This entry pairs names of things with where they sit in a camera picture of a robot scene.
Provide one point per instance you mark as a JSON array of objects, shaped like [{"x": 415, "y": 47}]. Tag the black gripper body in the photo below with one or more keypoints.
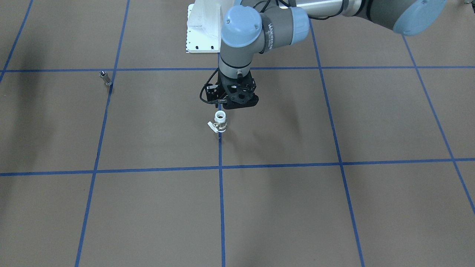
[{"x": 212, "y": 93}]

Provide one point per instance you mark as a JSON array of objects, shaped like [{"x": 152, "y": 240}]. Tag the small metal pipe fitting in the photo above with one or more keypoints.
[{"x": 105, "y": 78}]

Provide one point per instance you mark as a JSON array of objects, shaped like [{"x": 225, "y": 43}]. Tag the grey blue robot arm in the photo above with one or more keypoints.
[{"x": 252, "y": 27}]

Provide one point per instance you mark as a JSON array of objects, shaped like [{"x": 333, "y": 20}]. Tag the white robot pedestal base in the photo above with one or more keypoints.
[{"x": 203, "y": 26}]

